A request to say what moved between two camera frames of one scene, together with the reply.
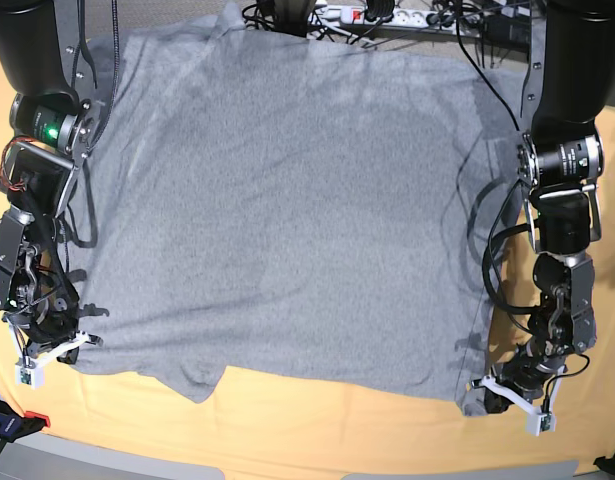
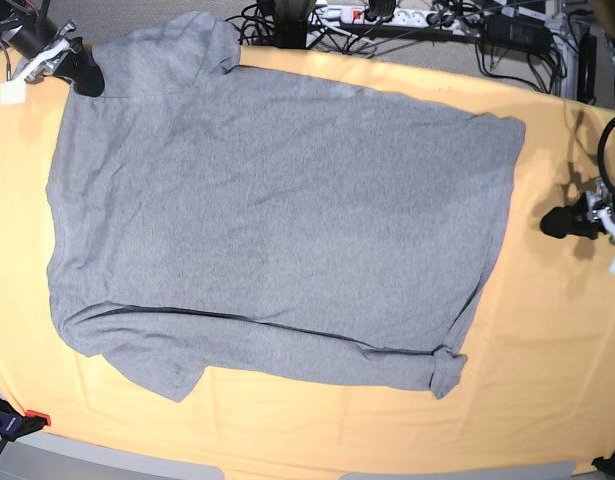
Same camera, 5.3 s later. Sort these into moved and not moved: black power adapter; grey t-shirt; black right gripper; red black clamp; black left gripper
Moved: black left gripper; grey t-shirt; black right gripper
Not moved: red black clamp; black power adapter
